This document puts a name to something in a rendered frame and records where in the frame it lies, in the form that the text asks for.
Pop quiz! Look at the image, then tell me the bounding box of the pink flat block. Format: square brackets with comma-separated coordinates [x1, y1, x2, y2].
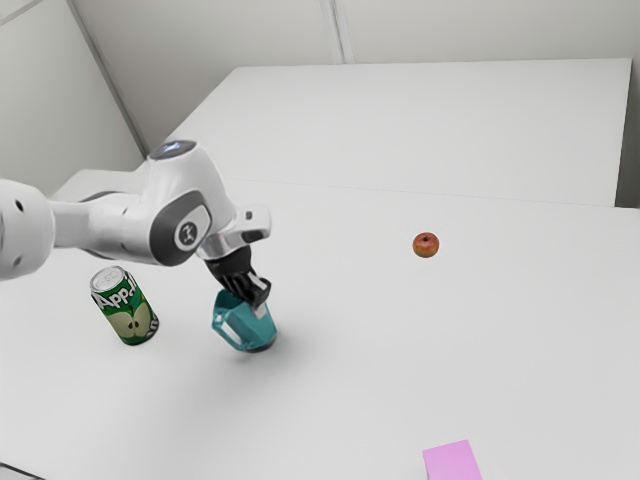
[422, 439, 484, 480]

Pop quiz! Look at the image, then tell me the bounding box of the green soda can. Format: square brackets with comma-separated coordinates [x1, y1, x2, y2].
[89, 265, 160, 347]

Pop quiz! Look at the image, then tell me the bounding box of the red apple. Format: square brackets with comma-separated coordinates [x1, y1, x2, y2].
[412, 231, 441, 260]

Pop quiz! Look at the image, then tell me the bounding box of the teal faceted mug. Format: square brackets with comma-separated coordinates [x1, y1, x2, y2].
[211, 288, 278, 354]

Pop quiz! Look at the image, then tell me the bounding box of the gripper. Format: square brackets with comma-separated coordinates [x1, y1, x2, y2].
[204, 247, 273, 318]

